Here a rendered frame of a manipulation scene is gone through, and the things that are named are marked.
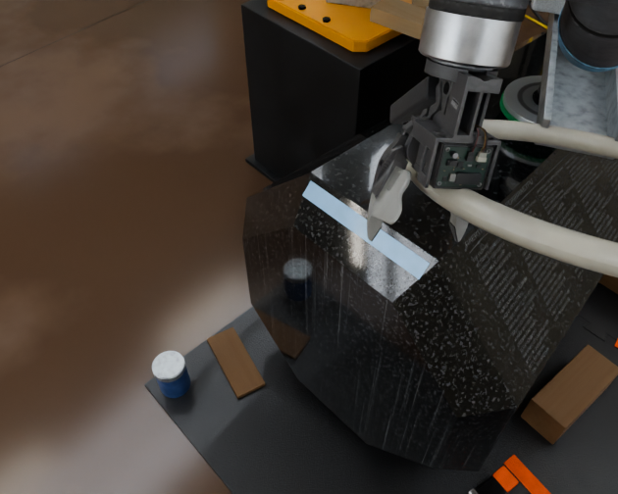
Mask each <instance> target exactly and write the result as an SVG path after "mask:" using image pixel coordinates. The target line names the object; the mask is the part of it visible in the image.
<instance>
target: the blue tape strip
mask: <svg viewBox="0 0 618 494"><path fill-rule="evenodd" d="M302 196H304V197H305V198H306V199H308V200H309V201H311V202H312V203H313V204H315V205H316V206H317V207H319V208H320V209H322V210H323V211H324V212H326V213H327V214H329V215H330V216H331V217H333V218H334V219H335V220H337V221H338V222H340V223H341V224H343V225H344V226H346V227H347V228H348V229H350V230H351V231H352V232H354V233H355V234H357V235H358V236H359V237H361V238H362V239H364V240H365V241H366V242H368V243H369V244H371V245H372V246H373V247H375V248H376V249H377V250H379V251H380V252H382V253H383V254H384V255H386V256H387V257H389V258H390V259H391V260H393V261H394V262H395V263H397V264H398V265H400V266H401V267H402V268H404V269H405V270H407V271H408V272H410V273H411V274H412V275H414V276H415V277H417V278H418V279H420V277H421V276H422V274H423V273H424V271H425V270H426V268H427V267H428V265H429V264H430V263H428V262H427V261H426V260H424V259H423V258H421V257H420V256H418V255H417V254H415V253H414V252H413V251H411V250H410V249H408V248H407V247H405V246H404V245H403V244H401V243H400V242H398V241H397V240H395V239H394V238H392V237H391V236H390V235H388V234H387V233H385V232H384V231H382V230H380V231H379V233H378V234H377V236H376V237H375V238H374V240H373V241H370V240H369V239H368V236H367V220H366V219H365V218H363V217H362V216H360V215H359V214H358V213H356V212H355V211H353V210H352V209H350V208H349V207H348V206H346V205H345V204H343V203H342V202H340V201H339V200H337V199H336V198H335V197H334V196H333V195H331V194H330V193H328V192H327V191H326V190H324V189H323V188H321V187H320V186H318V185H317V184H316V183H314V182H313V181H310V182H309V184H308V186H307V187H306V189H305V191H304V193H303V194H302Z"/></svg>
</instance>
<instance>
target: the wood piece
mask: <svg viewBox="0 0 618 494"><path fill-rule="evenodd" d="M426 10H427V9H424V8H421V7H418V6H415V5H412V4H410V3H407V2H404V1H401V0H381V1H379V2H378V3H376V4H375V5H373V6H372V7H371V13H370V22H372V23H375V24H378V25H382V26H385V27H387V28H390V29H393V30H395V31H398V32H401V33H403V34H406V35H409V36H411V37H414V38H417V39H419V40H420V39H421V34H422V29H423V24H424V19H425V15H426Z"/></svg>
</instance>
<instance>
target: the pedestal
mask: <svg viewBox="0 0 618 494"><path fill-rule="evenodd" d="M241 15H242V26H243V37H244V48H245V58H246V68H247V79H248V90H249V101H250V112H251V122H252V133H253V144H254V154H253V155H251V156H249V157H247V158H246V159H245V162H246V163H248V164H249V165H250V166H252V167H253V168H254V169H256V170H257V171H258V172H260V173H261V174H262V175H264V176H265V177H266V178H268V179H269V180H270V181H272V182H275V181H277V180H279V179H280V178H282V177H284V176H286V175H287V174H289V173H292V172H293V171H295V170H297V169H299V168H300V167H302V166H304V165H305V164H307V163H309V162H311V161H312V160H314V159H316V158H318V157H319V156H321V155H323V154H325V153H326V152H328V151H330V150H332V149H333V148H335V147H336V146H338V145H339V144H341V143H343V142H345V141H346V140H348V139H350V138H352V137H353V136H355V135H357V134H359V133H360V132H362V131H364V130H366V129H367V128H369V127H371V126H373V125H374V124H377V123H379V122H380V121H382V120H384V119H386V118H387V117H389V116H390V106H391V105H392V104H393V103H394V102H395V101H397V100H398V99H399V98H400V97H402V96H403V95H404V94H406V93H407V92H408V91H409V90H411V89H412V88H413V87H414V86H416V85H417V84H418V83H420V82H421V81H422V80H423V79H425V78H426V77H427V76H432V75H429V74H426V73H425V72H424V69H425V65H426V61H427V57H426V56H424V55H422V54H421V53H420V52H419V50H418V49H419V44H420V40H419V39H417V38H414V37H411V36H409V35H406V34H403V33H402V34H400V35H398V36H396V37H395V38H393V39H391V40H389V41H387V42H385V43H383V44H381V45H380V46H378V47H376V48H374V49H372V50H370V51H368V52H352V51H350V50H348V49H346V48H344V47H342V46H340V45H338V44H337V43H335V42H333V41H331V40H329V39H327V38H326V37H324V36H323V35H321V34H319V33H317V32H315V31H313V30H311V29H309V28H308V27H306V26H304V25H301V24H299V23H297V22H295V21H294V20H292V19H290V18H288V17H286V16H284V15H282V14H281V13H279V12H277V11H275V10H273V9H271V8H269V7H268V0H250V1H248V2H245V3H243V4H241Z"/></svg>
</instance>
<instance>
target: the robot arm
mask: <svg viewBox="0 0 618 494"><path fill-rule="evenodd" d="M528 3H529V0H430V1H429V7H427V10H426V15H425V19H424V24H423V29H422V34H421V39H420V44H419V49H418V50H419V52H420V53H421V54H422V55H424V56H426V57H427V61H426V65H425V69H424V72H425V73H426V74H429V75H432V76H427V77H426V78H425V79H423V80H422V81H421V82H420V83H418V84H417V85H416V86H414V87H413V88H412V89H411V90H409V91H408V92H407V93H406V94H404V95H403V96H402V97H400V98H399V99H398V100H397V101H395V102H394V103H393V104H392V105H391V106H390V122H391V123H392V124H402V125H403V127H402V128H403V129H404V132H403V134H402V133H401V132H399V133H398V134H397V135H396V137H395V139H394V140H393V142H392V143H391V144H390V145H389V146H388V147H387V148H386V149H385V151H384V152H383V154H382V156H381V158H380V160H379V162H378V165H377V169H376V173H375V178H374V182H373V186H372V194H371V199H370V203H369V209H368V217H367V236H368V239H369V240H370V241H373V240H374V238H375V237H376V236H377V234H378V233H379V231H380V230H381V228H382V224H383V222H387V223H389V224H393V223H395V222H396V221H397V220H398V218H399V216H400V214H401V211H402V200H401V198H402V194H403V192H404V191H405V190H406V188H407V187H408V185H409V183H410V180H411V176H412V173H411V172H410V171H408V170H406V167H407V164H408V162H407V160H408V161H409V162H410V163H411V164H412V166H411V167H412V168H413V169H414V170H415V171H416V172H417V173H418V176H417V180H418V181H419V182H420V183H421V184H422V185H423V186H424V187H425V188H428V186H429V185H430V186H431V187H432V188H441V189H462V188H467V189H471V190H482V189H485V190H488V189H489V183H490V180H491V176H492V173H493V169H494V166H495V162H496V159H497V155H498V152H499V148H500V145H501V142H502V141H500V140H499V139H497V138H495V137H494V136H492V135H491V134H489V133H488V132H487V131H486V130H485V129H484V128H482V125H483V122H484V118H485V114H486V111H487V107H488V103H489V98H490V94H491V93H494V94H499V92H500V88H501V84H502V82H503V79H502V78H499V77H497V74H498V69H504V68H507V67H508V66H509V65H510V63H511V59H512V56H513V52H514V48H515V45H516V41H517V37H518V34H519V30H520V27H521V23H522V21H523V20H524V17H525V14H526V9H527V7H528ZM557 28H558V42H559V46H560V49H561V51H562V53H563V55H564V56H565V57H566V59H567V60H568V61H569V62H570V63H572V64H573V65H574V66H576V67H578V68H580V69H582V70H585V71H589V72H597V73H598V72H607V71H611V70H614V69H616V68H618V0H566V1H565V4H564V6H563V8H562V10H561V12H560V15H559V18H558V25H557ZM492 154H493V155H492ZM491 157H492V158H491ZM490 160H491V162H490ZM489 164H490V167H489ZM488 171H489V173H488ZM487 173H488V176H487ZM450 214H451V217H450V222H449V225H450V228H451V231H452V234H453V236H454V239H455V241H456V242H459V241H460V240H461V239H462V237H463V235H464V233H465V231H466V228H467V226H468V222H466V221H464V220H463V219H461V218H459V217H457V216H456V215H454V214H452V213H451V212H450Z"/></svg>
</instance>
